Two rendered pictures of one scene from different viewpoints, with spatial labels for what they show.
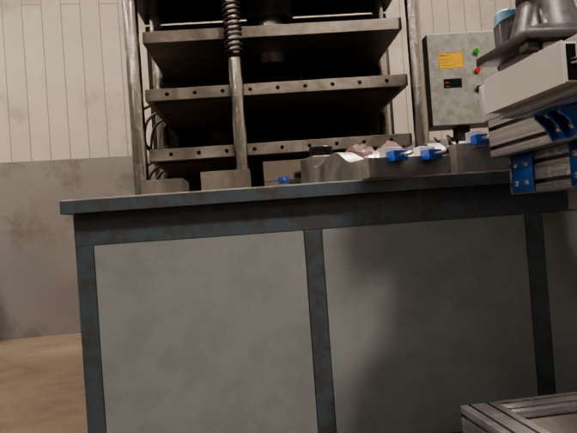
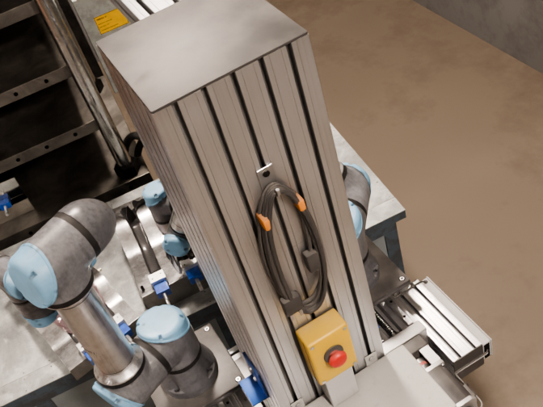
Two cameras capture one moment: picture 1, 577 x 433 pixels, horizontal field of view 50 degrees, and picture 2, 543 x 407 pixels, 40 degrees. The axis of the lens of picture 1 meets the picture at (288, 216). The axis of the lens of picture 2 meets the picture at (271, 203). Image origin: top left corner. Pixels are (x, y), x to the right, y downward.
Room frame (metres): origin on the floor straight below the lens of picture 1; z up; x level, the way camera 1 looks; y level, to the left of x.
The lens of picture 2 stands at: (0.12, -0.77, 2.58)
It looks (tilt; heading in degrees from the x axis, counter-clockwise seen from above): 43 degrees down; 353
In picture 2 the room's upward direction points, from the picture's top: 19 degrees counter-clockwise
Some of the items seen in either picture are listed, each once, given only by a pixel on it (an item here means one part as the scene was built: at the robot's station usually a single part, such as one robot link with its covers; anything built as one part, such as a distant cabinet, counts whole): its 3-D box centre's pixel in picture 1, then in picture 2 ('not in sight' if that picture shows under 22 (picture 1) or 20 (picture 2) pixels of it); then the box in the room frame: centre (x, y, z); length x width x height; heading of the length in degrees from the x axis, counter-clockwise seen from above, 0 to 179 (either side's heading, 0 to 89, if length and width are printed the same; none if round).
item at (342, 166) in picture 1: (368, 166); (69, 300); (1.94, -0.26, 0.86); 0.50 x 0.26 x 0.11; 20
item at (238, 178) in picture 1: (227, 184); not in sight; (1.98, 0.19, 0.84); 0.20 x 0.15 x 0.07; 3
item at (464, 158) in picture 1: (470, 157); (161, 235); (2.04, -0.62, 0.87); 0.50 x 0.26 x 0.14; 3
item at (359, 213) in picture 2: not in sight; (341, 231); (1.40, -1.07, 1.20); 0.13 x 0.12 x 0.14; 149
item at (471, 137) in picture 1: (482, 138); (163, 291); (1.76, -0.57, 0.89); 0.13 x 0.05 x 0.05; 3
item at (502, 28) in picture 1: (508, 30); (161, 201); (1.79, -0.68, 1.21); 0.09 x 0.08 x 0.11; 59
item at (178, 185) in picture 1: (166, 190); not in sight; (2.00, 0.39, 0.83); 0.17 x 0.13 x 0.06; 3
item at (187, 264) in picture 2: not in sight; (195, 277); (1.77, -0.68, 0.89); 0.13 x 0.05 x 0.05; 3
